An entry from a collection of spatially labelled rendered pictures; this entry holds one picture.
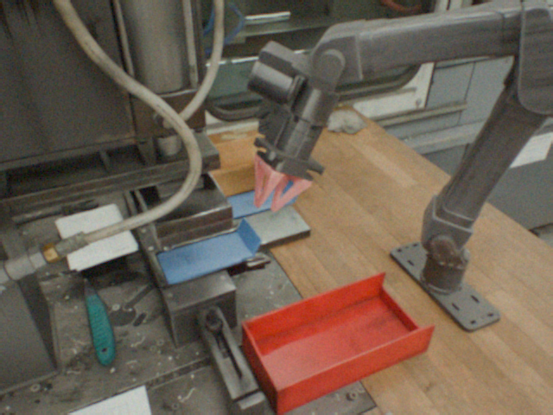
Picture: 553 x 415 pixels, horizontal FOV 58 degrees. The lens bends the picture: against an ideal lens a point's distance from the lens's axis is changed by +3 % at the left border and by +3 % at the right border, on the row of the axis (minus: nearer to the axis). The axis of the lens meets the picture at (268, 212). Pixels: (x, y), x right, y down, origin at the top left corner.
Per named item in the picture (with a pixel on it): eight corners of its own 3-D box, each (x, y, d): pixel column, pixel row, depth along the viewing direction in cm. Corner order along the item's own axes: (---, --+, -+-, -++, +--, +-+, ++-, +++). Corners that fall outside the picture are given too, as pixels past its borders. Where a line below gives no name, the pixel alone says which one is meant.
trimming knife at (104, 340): (102, 370, 70) (123, 360, 71) (97, 360, 69) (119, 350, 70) (82, 288, 83) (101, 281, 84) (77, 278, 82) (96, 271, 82)
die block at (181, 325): (238, 326, 76) (236, 293, 72) (176, 349, 73) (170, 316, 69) (198, 249, 91) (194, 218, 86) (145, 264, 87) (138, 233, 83)
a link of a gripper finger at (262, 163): (236, 194, 77) (259, 140, 74) (272, 202, 81) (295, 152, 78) (252, 214, 72) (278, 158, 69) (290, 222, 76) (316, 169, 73)
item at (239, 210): (301, 201, 100) (301, 189, 98) (232, 220, 95) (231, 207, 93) (286, 183, 105) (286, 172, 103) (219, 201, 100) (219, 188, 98)
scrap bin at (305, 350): (428, 351, 73) (435, 324, 69) (276, 418, 65) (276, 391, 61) (378, 296, 82) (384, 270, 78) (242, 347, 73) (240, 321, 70)
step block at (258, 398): (265, 439, 62) (264, 399, 57) (244, 450, 61) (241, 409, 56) (245, 396, 67) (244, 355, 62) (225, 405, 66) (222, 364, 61)
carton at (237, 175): (296, 184, 110) (298, 154, 105) (191, 213, 101) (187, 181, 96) (272, 157, 119) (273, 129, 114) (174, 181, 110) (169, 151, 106)
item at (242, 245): (263, 253, 76) (262, 239, 75) (168, 284, 71) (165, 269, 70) (245, 231, 82) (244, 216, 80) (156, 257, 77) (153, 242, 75)
